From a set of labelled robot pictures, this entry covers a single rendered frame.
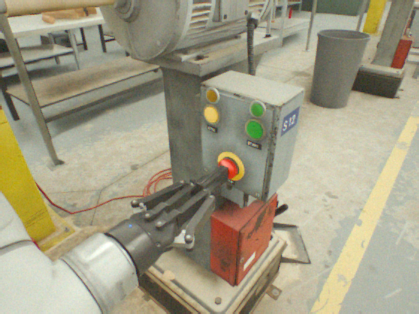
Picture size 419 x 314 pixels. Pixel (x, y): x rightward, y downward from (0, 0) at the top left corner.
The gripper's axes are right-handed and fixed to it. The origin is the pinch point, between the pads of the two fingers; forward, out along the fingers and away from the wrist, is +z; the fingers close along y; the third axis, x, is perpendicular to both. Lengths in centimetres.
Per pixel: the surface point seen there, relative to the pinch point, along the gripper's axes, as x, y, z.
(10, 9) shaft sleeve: 27.3, -25.5, -13.7
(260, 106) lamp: 13.9, 5.1, 5.2
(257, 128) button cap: 10.2, 5.0, 5.0
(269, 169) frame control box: 2.6, 7.6, 6.0
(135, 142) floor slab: -96, -160, 95
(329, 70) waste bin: -57, -60, 266
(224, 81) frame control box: 14.7, -4.5, 9.0
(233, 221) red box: -35.6, -9.6, 22.8
